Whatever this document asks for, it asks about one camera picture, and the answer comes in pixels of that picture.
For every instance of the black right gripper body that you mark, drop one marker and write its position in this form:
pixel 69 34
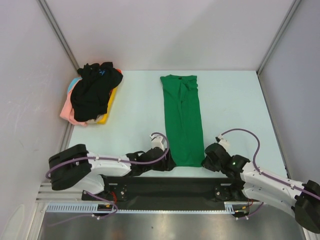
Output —
pixel 211 160

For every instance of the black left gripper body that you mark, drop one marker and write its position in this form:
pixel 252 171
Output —
pixel 159 166

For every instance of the green t-shirt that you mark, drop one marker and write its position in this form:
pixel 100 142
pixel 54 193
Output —
pixel 183 120

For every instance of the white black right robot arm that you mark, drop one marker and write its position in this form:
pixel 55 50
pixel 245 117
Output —
pixel 299 200

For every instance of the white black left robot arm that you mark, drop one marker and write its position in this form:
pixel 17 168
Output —
pixel 77 167

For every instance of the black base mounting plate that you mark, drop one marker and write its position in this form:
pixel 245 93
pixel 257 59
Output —
pixel 169 192

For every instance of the yellow t-shirt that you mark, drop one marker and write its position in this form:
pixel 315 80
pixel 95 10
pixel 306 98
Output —
pixel 103 119

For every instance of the beige t-shirt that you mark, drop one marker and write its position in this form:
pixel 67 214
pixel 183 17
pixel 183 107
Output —
pixel 93 121

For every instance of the black t-shirt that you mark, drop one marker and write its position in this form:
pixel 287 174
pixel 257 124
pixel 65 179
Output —
pixel 90 96

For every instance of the pink t-shirt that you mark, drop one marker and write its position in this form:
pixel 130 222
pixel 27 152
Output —
pixel 67 113

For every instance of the light blue t-shirt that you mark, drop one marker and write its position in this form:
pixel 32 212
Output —
pixel 72 83

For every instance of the white slotted cable duct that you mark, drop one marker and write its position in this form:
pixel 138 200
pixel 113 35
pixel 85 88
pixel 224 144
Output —
pixel 106 208

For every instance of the aluminium front rail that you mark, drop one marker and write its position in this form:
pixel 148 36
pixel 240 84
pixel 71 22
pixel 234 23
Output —
pixel 47 195

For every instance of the aluminium corner frame post right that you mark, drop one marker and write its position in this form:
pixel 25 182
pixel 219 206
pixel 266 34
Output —
pixel 279 34

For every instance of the aluminium corner frame post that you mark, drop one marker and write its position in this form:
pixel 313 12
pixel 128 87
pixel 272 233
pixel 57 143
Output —
pixel 46 10
pixel 279 34

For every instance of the aluminium corner frame post left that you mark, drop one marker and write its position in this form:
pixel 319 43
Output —
pixel 46 10

